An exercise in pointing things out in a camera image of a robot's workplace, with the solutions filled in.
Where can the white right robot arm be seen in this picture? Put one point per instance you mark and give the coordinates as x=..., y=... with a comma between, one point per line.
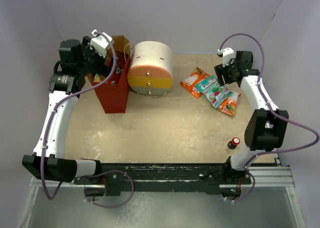
x=264, y=132

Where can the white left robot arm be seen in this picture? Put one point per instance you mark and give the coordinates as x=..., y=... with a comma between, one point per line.
x=77, y=60

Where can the red emergency stop button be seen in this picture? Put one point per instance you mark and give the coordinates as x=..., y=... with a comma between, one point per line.
x=233, y=143

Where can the white round drawer cabinet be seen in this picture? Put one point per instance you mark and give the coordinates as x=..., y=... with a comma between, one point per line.
x=151, y=68

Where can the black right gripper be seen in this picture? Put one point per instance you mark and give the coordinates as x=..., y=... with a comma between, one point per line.
x=219, y=69

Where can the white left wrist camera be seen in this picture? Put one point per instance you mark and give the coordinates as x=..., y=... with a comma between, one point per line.
x=100, y=43

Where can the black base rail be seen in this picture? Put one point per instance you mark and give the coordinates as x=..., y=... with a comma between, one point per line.
x=112, y=179

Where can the gold foil snack bag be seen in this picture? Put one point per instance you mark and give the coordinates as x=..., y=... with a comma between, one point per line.
x=98, y=78

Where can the red Doritos chip bag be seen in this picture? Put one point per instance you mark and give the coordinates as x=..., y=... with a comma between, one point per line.
x=115, y=78

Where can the teal candy pouch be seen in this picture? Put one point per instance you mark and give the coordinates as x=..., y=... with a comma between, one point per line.
x=211, y=89

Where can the orange white snack bag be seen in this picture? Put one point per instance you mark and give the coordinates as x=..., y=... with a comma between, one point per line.
x=189, y=83

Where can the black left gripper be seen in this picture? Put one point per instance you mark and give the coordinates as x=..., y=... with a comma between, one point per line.
x=86, y=49

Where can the red brown paper bag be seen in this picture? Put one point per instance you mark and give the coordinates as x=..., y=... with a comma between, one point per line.
x=113, y=98

